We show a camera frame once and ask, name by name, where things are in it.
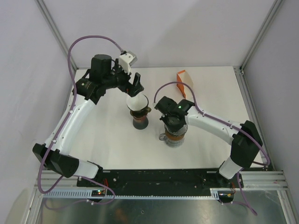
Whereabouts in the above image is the red-rimmed dark carafe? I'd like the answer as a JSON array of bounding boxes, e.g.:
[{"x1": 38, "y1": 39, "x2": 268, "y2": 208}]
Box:
[{"x1": 133, "y1": 115, "x2": 149, "y2": 130}]

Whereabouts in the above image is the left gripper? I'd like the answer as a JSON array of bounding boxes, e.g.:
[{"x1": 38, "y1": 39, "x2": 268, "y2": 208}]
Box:
[{"x1": 103, "y1": 59, "x2": 143, "y2": 97}]

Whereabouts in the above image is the white paper coffee filter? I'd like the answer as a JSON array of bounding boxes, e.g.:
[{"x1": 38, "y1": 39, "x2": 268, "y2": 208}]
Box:
[{"x1": 126, "y1": 93, "x2": 149, "y2": 111}]

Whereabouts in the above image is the orange coffee filter box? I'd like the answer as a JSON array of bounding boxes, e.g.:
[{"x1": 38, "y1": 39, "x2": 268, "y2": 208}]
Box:
[{"x1": 176, "y1": 70, "x2": 193, "y2": 100}]

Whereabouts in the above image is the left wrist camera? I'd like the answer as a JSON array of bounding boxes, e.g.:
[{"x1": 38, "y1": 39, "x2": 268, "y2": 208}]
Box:
[{"x1": 118, "y1": 51, "x2": 137, "y2": 74}]

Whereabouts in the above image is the brown wooden ring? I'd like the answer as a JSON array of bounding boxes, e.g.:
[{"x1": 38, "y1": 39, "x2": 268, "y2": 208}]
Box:
[{"x1": 166, "y1": 132, "x2": 187, "y2": 142}]

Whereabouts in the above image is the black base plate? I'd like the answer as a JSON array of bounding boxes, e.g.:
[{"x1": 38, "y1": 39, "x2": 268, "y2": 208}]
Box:
[{"x1": 77, "y1": 168, "x2": 244, "y2": 197}]

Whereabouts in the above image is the olive green dripper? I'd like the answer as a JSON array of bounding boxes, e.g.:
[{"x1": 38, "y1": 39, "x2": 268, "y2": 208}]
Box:
[{"x1": 130, "y1": 106, "x2": 151, "y2": 119}]

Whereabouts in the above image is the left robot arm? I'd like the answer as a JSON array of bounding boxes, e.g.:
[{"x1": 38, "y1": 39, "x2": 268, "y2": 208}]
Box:
[{"x1": 33, "y1": 52, "x2": 144, "y2": 187}]

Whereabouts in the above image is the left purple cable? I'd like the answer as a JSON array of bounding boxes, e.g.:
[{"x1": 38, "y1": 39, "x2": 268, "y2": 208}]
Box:
[{"x1": 38, "y1": 35, "x2": 116, "y2": 210}]

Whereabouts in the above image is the grey cable duct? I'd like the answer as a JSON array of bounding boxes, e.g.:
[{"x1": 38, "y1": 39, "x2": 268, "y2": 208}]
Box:
[{"x1": 44, "y1": 189, "x2": 219, "y2": 200}]

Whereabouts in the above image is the clear grey ribbed dripper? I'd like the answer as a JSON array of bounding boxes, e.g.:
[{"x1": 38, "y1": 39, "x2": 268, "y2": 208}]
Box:
[{"x1": 164, "y1": 125, "x2": 188, "y2": 137}]

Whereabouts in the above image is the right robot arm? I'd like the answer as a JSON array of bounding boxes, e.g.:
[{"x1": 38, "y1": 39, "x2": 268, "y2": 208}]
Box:
[{"x1": 155, "y1": 97, "x2": 262, "y2": 187}]

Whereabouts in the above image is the clear grey glass carafe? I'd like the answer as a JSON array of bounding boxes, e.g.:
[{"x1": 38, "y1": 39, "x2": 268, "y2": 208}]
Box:
[{"x1": 159, "y1": 133, "x2": 185, "y2": 148}]

